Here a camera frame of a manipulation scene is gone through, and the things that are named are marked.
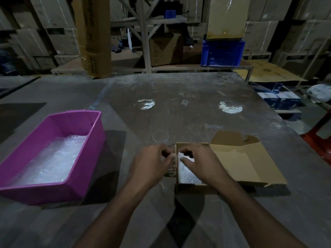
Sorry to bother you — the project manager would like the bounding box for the flat cardboard sheet with tape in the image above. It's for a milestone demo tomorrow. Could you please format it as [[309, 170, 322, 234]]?
[[206, 0, 251, 41]]

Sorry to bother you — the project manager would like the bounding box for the pink plastic bin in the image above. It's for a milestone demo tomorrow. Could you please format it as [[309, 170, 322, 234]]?
[[0, 110, 106, 206]]

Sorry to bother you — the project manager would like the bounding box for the blue plastic crate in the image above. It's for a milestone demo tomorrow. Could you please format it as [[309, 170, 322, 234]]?
[[201, 39, 246, 68]]

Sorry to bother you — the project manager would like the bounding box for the flattened printed cardboard sheet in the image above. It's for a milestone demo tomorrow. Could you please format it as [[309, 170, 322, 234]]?
[[234, 60, 308, 83]]

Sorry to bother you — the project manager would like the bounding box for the red plastic chair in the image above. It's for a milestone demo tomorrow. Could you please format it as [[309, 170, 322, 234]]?
[[300, 116, 331, 166]]

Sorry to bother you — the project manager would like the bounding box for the clear bubble wrap sheet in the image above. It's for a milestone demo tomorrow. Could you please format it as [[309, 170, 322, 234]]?
[[178, 152, 203, 185]]

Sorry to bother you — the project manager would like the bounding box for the small brown cardboard box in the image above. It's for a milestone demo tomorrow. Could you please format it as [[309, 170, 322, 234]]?
[[174, 130, 288, 195]]

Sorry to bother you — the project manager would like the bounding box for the pile of bubble wrap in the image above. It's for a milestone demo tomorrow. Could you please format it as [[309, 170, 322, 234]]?
[[5, 135, 87, 188]]

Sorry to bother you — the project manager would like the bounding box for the grey metal storage rack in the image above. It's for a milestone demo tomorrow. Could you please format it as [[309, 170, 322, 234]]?
[[50, 0, 255, 83]]

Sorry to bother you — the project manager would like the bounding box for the person's right hand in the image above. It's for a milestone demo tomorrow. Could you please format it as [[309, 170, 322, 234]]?
[[178, 143, 237, 197]]

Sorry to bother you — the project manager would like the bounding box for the tall narrow cardboard carton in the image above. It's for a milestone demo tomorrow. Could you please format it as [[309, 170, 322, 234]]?
[[72, 0, 112, 79]]

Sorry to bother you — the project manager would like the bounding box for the white plastic bag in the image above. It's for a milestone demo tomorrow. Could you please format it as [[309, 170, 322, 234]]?
[[306, 84, 331, 104]]

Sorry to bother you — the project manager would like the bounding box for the open brown carton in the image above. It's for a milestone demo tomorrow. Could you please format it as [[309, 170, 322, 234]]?
[[149, 33, 184, 67]]

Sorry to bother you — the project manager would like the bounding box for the blue and white product box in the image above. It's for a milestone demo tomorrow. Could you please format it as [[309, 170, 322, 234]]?
[[257, 91, 281, 109], [275, 91, 302, 110]]

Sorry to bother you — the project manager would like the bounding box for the clear drinking glass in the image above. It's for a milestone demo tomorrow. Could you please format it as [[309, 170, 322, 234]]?
[[164, 143, 178, 178]]

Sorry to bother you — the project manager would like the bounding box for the dark blue product box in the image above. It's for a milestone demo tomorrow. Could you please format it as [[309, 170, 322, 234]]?
[[252, 82, 284, 94]]

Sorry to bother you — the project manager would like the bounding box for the person's left forearm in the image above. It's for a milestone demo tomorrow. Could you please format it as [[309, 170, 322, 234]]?
[[73, 180, 145, 248]]

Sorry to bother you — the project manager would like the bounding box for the person's right forearm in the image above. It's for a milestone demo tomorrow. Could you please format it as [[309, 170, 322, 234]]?
[[218, 179, 308, 248]]

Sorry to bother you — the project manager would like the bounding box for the person's left hand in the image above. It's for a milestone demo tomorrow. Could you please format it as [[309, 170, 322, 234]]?
[[128, 144, 176, 194]]

